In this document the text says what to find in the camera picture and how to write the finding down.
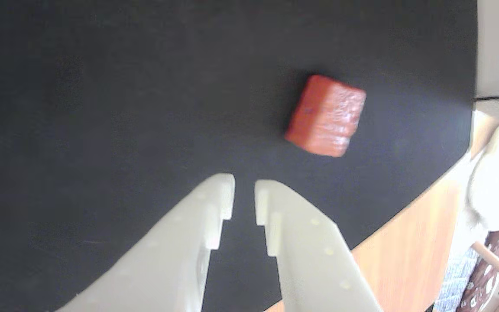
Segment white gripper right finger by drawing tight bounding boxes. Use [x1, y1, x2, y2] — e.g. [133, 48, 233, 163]
[254, 179, 385, 312]

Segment brown square toy block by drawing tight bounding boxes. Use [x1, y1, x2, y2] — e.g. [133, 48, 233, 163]
[284, 75, 367, 158]

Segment black desk mat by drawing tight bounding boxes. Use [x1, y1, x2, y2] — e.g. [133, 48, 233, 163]
[0, 0, 479, 312]

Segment blue white fabric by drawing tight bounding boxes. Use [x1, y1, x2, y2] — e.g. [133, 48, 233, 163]
[432, 246, 480, 312]

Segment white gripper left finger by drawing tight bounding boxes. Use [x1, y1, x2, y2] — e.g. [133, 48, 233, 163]
[55, 173, 236, 312]

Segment brown patterned fabric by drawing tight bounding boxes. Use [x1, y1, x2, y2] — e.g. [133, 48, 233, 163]
[457, 200, 499, 312]

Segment wooden chair rod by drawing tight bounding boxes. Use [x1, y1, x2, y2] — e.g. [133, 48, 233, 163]
[470, 241, 499, 283]

